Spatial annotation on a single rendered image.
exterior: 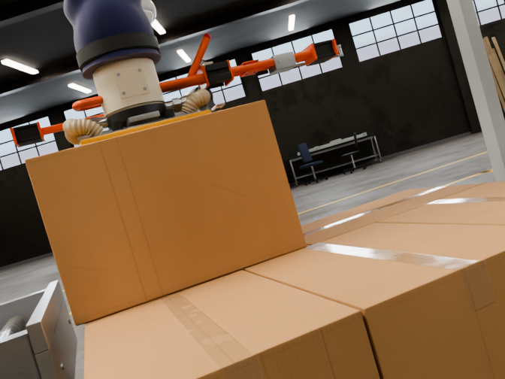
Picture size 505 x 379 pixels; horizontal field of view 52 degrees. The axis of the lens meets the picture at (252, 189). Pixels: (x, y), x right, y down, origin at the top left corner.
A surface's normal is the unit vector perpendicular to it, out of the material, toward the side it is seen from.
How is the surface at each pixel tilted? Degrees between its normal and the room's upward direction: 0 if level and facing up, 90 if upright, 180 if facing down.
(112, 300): 90
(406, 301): 90
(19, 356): 90
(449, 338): 90
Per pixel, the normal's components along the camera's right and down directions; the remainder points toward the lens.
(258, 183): 0.28, -0.04
